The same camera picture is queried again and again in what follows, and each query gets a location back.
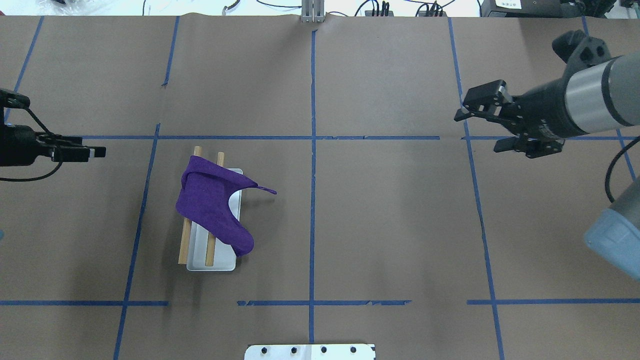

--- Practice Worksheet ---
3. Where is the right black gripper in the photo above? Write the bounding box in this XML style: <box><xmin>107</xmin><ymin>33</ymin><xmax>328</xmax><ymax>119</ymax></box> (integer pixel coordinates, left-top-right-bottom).
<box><xmin>454</xmin><ymin>77</ymin><xmax>581</xmax><ymax>159</ymax></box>

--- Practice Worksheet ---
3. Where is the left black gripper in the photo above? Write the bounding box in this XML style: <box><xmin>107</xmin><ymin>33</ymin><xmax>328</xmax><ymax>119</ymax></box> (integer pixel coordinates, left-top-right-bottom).
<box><xmin>0</xmin><ymin>89</ymin><xmax>107</xmax><ymax>168</ymax></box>

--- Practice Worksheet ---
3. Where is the purple towel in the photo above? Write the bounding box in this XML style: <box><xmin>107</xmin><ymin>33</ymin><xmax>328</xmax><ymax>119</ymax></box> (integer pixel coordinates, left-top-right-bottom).
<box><xmin>174</xmin><ymin>155</ymin><xmax>277</xmax><ymax>256</ymax></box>

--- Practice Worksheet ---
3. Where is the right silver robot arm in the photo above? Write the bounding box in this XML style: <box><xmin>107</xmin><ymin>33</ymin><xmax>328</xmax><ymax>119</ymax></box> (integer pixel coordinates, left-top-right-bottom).
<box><xmin>439</xmin><ymin>120</ymin><xmax>639</xmax><ymax>299</ymax></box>

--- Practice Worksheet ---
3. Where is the black box with label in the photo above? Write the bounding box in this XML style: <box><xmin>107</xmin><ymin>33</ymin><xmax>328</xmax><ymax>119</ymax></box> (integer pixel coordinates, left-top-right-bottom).
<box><xmin>480</xmin><ymin>0</ymin><xmax>588</xmax><ymax>19</ymax></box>

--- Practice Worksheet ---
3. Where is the white pillar with base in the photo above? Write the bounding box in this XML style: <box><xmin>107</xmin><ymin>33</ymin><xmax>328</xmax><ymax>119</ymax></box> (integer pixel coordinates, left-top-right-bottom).
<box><xmin>243</xmin><ymin>343</ymin><xmax>377</xmax><ymax>360</ymax></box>

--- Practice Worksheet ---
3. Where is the aluminium frame post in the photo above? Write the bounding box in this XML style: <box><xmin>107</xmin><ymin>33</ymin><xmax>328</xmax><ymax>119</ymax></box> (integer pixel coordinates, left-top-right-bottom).
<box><xmin>301</xmin><ymin>0</ymin><xmax>326</xmax><ymax>24</ymax></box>

